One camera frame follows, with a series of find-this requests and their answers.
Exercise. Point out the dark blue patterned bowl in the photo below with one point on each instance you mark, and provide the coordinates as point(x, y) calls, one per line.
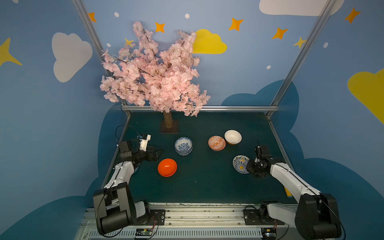
point(184, 153)

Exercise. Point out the blue white floral bowl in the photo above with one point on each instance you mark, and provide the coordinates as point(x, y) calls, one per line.
point(183, 141)

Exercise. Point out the red patterned bowl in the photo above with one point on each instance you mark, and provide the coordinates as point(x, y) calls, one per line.
point(216, 143)

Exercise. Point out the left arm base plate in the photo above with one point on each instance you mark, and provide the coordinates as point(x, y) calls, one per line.
point(149, 218)

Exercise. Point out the pink cherry blossom tree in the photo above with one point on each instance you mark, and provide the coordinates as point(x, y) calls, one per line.
point(144, 75)

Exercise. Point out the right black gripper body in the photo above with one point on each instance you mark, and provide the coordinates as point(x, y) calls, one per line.
point(253, 169)

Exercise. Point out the light blue patterned bowl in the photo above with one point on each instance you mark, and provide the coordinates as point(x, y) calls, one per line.
point(183, 148)

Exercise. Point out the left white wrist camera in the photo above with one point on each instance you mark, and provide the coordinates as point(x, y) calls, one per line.
point(144, 139)

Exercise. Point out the right blue yellow garden fork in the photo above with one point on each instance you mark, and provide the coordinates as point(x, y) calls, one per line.
point(288, 193)

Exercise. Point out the cream white bowl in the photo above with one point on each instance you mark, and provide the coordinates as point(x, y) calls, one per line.
point(233, 137)

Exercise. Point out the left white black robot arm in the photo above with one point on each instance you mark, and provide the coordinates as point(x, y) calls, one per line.
point(114, 205)

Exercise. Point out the yellow blue patterned bowl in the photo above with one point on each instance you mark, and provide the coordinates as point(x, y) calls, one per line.
point(240, 163)

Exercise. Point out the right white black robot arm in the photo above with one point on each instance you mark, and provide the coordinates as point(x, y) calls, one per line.
point(316, 216)

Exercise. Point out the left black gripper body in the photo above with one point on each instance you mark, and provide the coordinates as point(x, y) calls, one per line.
point(148, 153)

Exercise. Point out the aluminium front rail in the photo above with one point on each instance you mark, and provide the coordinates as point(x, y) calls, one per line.
point(192, 221)

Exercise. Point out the orange plastic bowl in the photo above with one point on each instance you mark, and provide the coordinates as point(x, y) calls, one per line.
point(167, 167)

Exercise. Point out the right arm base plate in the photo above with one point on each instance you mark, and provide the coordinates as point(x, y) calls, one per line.
point(255, 217)

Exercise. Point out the right circuit board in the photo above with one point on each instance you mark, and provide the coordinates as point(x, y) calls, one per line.
point(268, 234)

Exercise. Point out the left green circuit board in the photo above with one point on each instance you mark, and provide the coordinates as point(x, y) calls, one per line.
point(143, 233)

